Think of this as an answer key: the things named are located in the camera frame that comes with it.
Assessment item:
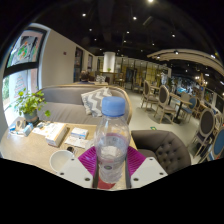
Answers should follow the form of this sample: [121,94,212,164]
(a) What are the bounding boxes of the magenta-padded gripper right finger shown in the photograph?
[125,146,169,189]

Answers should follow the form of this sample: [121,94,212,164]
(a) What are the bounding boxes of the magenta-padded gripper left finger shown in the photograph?
[57,146,100,189]

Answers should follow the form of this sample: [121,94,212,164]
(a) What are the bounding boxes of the clear bottle with blue cap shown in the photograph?
[93,96,132,184]

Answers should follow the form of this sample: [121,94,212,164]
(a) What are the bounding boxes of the white paper sheets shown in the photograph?
[64,135,90,149]

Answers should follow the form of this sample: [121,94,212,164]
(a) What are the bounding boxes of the grey tufted armchair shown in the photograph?
[130,129,192,175]

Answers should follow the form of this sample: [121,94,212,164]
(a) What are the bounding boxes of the small white blue box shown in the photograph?
[70,127,89,140]

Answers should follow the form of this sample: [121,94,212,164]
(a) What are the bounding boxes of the long white box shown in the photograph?
[44,122,69,148]

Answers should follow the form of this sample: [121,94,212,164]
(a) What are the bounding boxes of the small light blue carton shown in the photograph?
[22,122,34,137]

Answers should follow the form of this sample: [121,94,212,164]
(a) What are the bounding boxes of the grey curved sofa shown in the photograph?
[36,83,133,126]

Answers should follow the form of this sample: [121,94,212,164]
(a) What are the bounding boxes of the grey white chevron pillow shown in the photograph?
[80,87,113,118]

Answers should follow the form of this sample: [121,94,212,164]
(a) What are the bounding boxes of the small wooden stand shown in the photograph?
[14,118,27,132]

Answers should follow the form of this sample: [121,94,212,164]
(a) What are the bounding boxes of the group of oval-back chairs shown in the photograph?
[133,79,224,162]

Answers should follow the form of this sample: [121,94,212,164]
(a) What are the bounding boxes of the green potted plant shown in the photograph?
[12,88,52,126]

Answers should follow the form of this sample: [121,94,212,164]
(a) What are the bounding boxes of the person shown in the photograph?
[78,70,91,84]

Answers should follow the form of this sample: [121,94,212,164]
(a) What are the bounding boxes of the window with painted decoration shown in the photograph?
[1,28,48,111]

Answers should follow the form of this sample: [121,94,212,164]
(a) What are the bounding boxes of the group of ceiling lights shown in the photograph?
[81,0,216,59]

